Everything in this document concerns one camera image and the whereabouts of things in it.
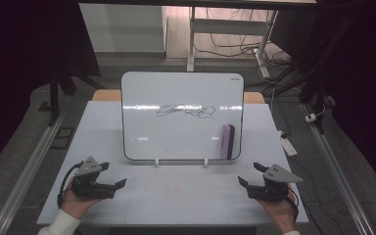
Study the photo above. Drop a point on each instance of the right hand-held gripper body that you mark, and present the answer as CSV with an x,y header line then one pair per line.
x,y
272,191

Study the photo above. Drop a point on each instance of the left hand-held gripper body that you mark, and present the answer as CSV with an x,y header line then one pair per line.
x,y
88,187

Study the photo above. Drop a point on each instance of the person's left hand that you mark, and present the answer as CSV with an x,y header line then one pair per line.
x,y
73,205

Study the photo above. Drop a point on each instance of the person's right hand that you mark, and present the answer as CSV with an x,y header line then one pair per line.
x,y
284,213

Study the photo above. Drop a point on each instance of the white power strip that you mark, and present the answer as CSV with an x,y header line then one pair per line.
x,y
288,145

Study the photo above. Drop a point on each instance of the pink and black eraser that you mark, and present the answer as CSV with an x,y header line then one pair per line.
x,y
227,142

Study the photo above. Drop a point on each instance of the white whiteboard stand foot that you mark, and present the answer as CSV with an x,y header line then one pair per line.
x,y
206,162
156,162

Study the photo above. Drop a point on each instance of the wooden table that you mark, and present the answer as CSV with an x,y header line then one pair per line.
x,y
106,95

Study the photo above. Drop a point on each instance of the white whiteboard with black scribble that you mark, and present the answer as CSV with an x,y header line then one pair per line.
x,y
176,137

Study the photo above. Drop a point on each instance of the black tripod stand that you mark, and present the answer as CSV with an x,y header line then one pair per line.
x,y
319,81
55,94

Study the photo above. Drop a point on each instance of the dark curtain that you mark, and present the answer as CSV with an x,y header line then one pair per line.
x,y
19,65
365,81

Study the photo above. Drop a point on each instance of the white panel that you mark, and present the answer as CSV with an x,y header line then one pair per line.
x,y
120,27

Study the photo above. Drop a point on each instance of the black rectangular floor frame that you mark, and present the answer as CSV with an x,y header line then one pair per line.
x,y
62,138

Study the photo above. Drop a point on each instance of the metal floor rail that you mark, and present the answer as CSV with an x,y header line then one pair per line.
x,y
336,173
26,176

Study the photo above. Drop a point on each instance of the white metal desk frame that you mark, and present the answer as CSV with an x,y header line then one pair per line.
x,y
228,26

